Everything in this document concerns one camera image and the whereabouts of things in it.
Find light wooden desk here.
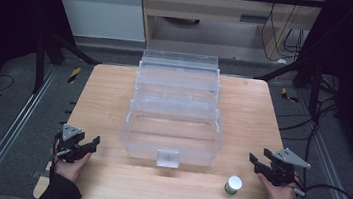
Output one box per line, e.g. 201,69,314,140
131,0,327,67

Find white cabinet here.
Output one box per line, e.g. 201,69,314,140
42,0,152,46

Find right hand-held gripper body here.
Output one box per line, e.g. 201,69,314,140
265,145,314,191

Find person's left hand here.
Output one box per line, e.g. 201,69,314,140
52,147,93,185

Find clear plastic storage box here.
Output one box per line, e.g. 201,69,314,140
117,46,234,175

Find black cables under desk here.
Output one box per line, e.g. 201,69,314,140
256,2,311,67

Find aluminium floor rail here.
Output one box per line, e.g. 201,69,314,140
0,58,60,199
285,88,353,199

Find yellow black striped tape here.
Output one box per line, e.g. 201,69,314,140
279,86,301,104
67,65,83,85

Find person's right hand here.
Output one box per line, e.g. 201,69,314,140
254,172,298,199

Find black floor cables bundle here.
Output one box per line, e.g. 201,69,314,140
273,69,347,147

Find small white jar green label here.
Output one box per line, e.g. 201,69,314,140
223,174,244,197

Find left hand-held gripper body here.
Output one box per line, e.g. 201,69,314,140
52,122,88,165

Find black metal stand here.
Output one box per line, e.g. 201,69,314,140
249,49,326,118
29,25,106,103

